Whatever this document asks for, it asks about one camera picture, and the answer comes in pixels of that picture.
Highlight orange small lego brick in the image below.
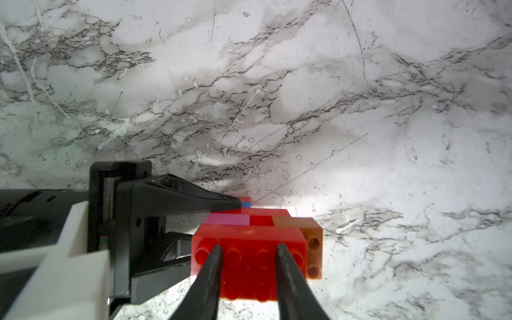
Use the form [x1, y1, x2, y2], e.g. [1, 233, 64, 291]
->
[273, 216, 323, 279]

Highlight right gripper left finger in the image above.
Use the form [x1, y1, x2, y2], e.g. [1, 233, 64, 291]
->
[169, 245, 223, 320]

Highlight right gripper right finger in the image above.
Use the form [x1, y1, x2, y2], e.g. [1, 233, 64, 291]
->
[275, 243, 329, 320]

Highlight pink small lego brick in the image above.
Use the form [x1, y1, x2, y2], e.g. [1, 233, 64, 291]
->
[204, 213, 250, 226]

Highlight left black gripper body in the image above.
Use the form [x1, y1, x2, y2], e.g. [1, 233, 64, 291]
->
[1, 161, 190, 304]

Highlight red long lego brick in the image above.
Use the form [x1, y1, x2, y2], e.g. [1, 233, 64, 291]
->
[214, 207, 291, 226]
[191, 224, 307, 301]

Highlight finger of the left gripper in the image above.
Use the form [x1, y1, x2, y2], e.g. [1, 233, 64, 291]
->
[161, 231, 193, 262]
[115, 174, 241, 218]

